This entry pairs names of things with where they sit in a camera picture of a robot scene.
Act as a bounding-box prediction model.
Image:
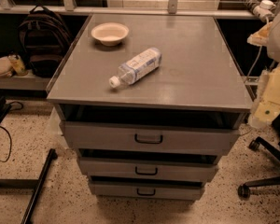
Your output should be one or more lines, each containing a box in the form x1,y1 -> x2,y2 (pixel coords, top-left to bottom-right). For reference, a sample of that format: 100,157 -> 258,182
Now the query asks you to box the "metal shelf rail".
0,0 -> 254,19

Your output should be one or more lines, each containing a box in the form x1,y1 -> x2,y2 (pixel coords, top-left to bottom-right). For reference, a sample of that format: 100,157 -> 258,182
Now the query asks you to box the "grey drawer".
60,121 -> 239,155
78,158 -> 218,183
89,181 -> 204,201

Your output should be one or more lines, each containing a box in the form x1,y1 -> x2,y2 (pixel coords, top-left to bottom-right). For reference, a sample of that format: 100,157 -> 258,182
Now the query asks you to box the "white round container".
0,57 -> 13,78

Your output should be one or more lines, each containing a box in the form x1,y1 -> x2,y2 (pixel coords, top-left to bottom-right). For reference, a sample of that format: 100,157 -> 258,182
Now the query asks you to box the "white power cable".
245,16 -> 271,83

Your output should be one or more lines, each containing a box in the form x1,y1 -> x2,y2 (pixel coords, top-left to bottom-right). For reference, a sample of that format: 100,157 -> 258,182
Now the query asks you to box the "grey drawer cabinet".
48,14 -> 252,188

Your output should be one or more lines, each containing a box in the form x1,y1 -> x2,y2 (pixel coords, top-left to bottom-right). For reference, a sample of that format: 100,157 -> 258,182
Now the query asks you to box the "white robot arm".
247,11 -> 280,129

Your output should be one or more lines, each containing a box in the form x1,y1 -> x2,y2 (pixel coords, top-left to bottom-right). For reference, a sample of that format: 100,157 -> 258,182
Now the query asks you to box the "black desk leg frame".
0,148 -> 58,224

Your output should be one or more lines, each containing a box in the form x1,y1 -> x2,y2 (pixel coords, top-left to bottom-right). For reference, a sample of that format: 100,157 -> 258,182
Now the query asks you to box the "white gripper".
247,21 -> 280,129

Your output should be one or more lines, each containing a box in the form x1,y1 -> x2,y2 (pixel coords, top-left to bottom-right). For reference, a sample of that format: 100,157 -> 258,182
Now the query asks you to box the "grey top drawer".
60,121 -> 239,155

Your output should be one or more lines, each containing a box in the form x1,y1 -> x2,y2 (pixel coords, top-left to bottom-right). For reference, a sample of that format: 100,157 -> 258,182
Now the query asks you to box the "grey bottom drawer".
89,181 -> 204,201

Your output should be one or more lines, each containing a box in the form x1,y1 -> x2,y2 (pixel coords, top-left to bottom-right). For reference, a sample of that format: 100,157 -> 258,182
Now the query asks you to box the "grey middle drawer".
78,158 -> 218,183

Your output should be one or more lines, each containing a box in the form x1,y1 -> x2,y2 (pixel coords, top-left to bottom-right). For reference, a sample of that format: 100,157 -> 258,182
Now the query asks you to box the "small yellow drink bottle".
8,54 -> 28,76

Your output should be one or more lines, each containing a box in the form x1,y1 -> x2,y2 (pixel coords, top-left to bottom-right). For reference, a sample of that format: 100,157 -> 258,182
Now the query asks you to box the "dark brown backpack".
18,6 -> 74,77

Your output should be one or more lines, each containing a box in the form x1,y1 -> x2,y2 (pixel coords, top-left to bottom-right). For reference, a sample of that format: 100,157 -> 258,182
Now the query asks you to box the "white bowl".
91,22 -> 129,47

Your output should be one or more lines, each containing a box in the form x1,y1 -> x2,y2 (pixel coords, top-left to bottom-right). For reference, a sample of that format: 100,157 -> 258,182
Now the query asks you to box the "white power strip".
240,0 -> 274,22

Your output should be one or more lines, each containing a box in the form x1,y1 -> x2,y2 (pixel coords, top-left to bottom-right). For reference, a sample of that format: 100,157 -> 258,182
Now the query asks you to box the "clear plastic water bottle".
109,48 -> 161,89

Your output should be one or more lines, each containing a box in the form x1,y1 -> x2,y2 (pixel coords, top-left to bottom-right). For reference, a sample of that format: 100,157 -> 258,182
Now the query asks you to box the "black office chair base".
237,135 -> 280,200

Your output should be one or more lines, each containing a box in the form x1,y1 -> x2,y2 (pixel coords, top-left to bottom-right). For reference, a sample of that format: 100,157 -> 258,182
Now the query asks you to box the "black cable on floor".
0,101 -> 24,164

